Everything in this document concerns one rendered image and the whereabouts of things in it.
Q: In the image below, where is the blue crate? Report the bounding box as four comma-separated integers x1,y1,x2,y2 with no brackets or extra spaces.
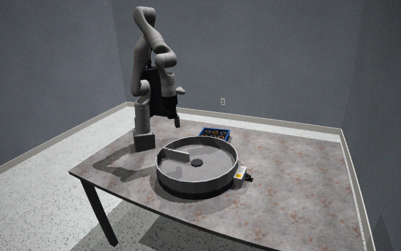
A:
198,127,230,142

